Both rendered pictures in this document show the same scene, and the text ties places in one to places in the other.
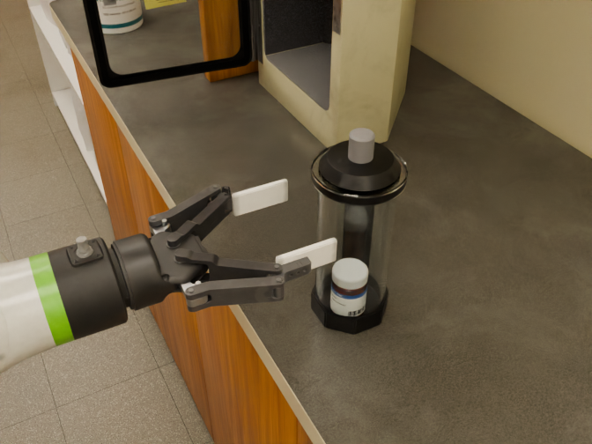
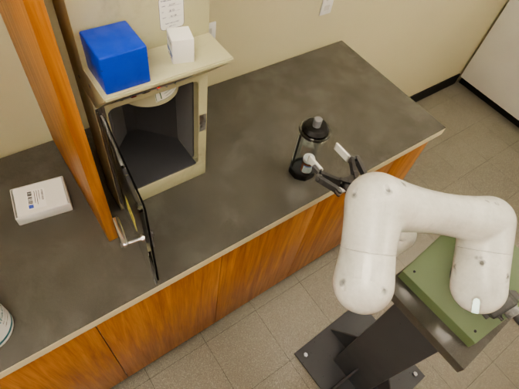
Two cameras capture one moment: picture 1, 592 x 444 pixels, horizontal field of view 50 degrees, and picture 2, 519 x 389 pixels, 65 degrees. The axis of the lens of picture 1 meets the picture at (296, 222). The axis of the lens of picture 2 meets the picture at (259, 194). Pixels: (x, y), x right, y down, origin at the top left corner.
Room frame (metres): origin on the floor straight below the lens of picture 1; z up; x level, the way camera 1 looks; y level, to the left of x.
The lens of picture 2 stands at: (1.02, 0.85, 2.11)
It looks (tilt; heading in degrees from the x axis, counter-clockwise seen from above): 54 degrees down; 253
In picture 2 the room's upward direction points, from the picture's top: 12 degrees clockwise
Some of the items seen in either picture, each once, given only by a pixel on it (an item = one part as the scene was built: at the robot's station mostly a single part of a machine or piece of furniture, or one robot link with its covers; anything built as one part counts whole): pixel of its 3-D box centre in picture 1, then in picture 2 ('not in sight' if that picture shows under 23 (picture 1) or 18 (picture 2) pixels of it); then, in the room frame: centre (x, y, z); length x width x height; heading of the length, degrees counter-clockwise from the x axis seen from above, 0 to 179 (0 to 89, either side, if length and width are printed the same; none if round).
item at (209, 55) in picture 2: not in sight; (163, 79); (1.07, 0.05, 1.46); 0.32 x 0.11 x 0.10; 28
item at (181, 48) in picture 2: not in sight; (180, 45); (1.03, 0.03, 1.54); 0.05 x 0.05 x 0.06; 13
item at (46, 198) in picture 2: not in sight; (42, 200); (1.48, 0.04, 0.96); 0.16 x 0.12 x 0.04; 19
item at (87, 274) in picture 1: (91, 283); not in sight; (0.46, 0.21, 1.12); 0.09 x 0.06 x 0.12; 27
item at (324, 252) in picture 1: (306, 258); (341, 152); (0.50, -0.01, 1.11); 0.07 x 0.01 x 0.03; 117
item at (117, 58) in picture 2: not in sight; (116, 57); (1.16, 0.10, 1.56); 0.10 x 0.10 x 0.09; 28
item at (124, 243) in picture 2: not in sight; (127, 230); (1.17, 0.31, 1.20); 0.10 x 0.05 x 0.03; 111
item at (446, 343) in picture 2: not in sight; (449, 298); (0.19, 0.46, 0.92); 0.32 x 0.32 x 0.04; 30
